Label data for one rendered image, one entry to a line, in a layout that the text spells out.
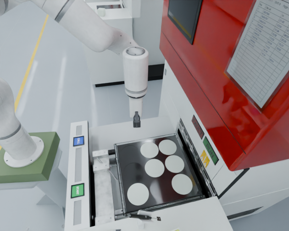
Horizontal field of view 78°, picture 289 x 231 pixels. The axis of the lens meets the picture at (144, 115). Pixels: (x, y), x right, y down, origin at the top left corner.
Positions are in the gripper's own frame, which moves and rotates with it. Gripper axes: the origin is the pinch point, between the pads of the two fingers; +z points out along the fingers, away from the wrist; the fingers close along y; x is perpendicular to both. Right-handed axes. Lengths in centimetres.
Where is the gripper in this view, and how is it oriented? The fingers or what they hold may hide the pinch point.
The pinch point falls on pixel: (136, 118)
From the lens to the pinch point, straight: 79.5
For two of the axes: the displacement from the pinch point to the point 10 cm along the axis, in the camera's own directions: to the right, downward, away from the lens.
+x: 10.0, -0.1, 0.4
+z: -0.2, 6.9, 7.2
